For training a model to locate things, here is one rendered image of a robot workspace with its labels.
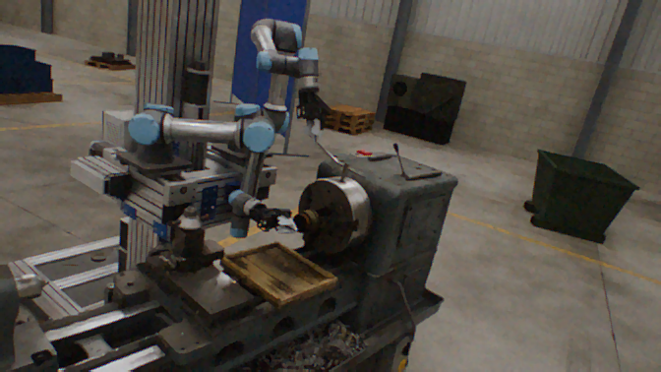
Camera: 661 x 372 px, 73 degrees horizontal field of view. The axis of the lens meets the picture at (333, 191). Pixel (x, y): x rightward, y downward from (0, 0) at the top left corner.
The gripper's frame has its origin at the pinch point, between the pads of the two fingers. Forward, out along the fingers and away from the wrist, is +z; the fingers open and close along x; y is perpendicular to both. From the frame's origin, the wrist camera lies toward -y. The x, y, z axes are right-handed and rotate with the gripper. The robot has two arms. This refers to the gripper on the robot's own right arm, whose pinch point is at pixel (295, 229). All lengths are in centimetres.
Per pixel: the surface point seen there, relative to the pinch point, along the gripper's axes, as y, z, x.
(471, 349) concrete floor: -158, 31, -108
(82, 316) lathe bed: 68, -16, -22
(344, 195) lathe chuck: -19.4, 4.9, 13.0
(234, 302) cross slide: 37.3, 15.0, -10.6
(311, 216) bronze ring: -8.4, -0.8, 3.7
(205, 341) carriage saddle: 49, 18, -17
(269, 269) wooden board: 4.3, -6.3, -19.1
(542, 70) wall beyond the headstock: -995, -247, 97
